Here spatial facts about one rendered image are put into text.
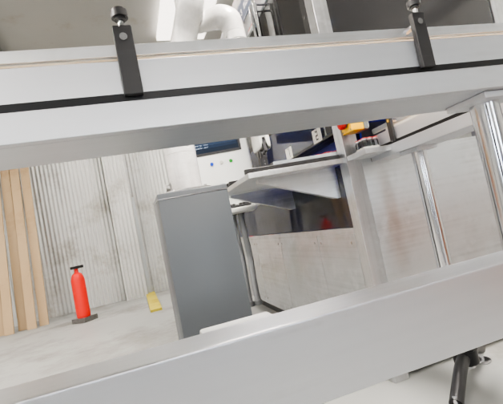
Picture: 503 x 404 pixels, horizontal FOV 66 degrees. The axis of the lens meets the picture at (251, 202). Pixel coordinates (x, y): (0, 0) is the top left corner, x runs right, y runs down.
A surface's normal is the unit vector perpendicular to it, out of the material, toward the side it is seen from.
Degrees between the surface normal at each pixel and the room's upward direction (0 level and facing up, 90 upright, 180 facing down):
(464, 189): 90
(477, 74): 90
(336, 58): 90
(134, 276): 90
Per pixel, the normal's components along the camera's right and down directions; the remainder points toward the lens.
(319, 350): 0.26, -0.11
